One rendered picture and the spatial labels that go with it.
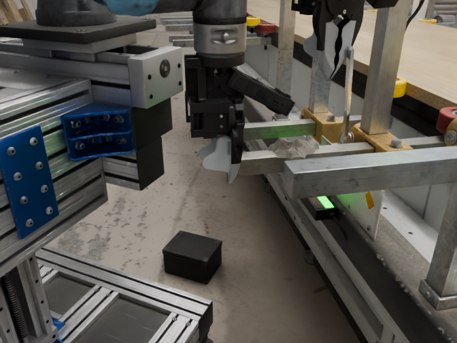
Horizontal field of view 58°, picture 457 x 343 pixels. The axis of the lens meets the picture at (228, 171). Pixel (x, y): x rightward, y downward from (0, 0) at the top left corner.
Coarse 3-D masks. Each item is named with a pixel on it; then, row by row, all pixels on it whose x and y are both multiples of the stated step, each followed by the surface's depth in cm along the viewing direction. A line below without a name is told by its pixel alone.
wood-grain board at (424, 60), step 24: (264, 0) 310; (312, 24) 184; (432, 24) 184; (360, 48) 132; (408, 48) 132; (432, 48) 132; (456, 48) 132; (360, 72) 115; (408, 72) 103; (432, 72) 103; (456, 72) 103; (432, 96) 87; (456, 96) 85
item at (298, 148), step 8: (272, 144) 72; (280, 144) 69; (288, 144) 69; (296, 144) 69; (304, 144) 68; (312, 144) 70; (280, 152) 67; (288, 152) 66; (296, 152) 67; (304, 152) 68; (312, 152) 68
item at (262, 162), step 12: (336, 144) 72; (348, 144) 72; (360, 144) 72; (408, 144) 72; (420, 144) 72; (432, 144) 73; (444, 144) 73; (252, 156) 68; (264, 156) 68; (312, 156) 69; (324, 156) 69; (336, 156) 70; (240, 168) 67; (252, 168) 68; (264, 168) 68; (276, 168) 69
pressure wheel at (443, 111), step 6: (444, 108) 75; (450, 108) 75; (456, 108) 75; (444, 114) 73; (450, 114) 72; (456, 114) 73; (438, 120) 75; (444, 120) 73; (450, 120) 72; (438, 126) 74; (444, 126) 73; (444, 132) 73
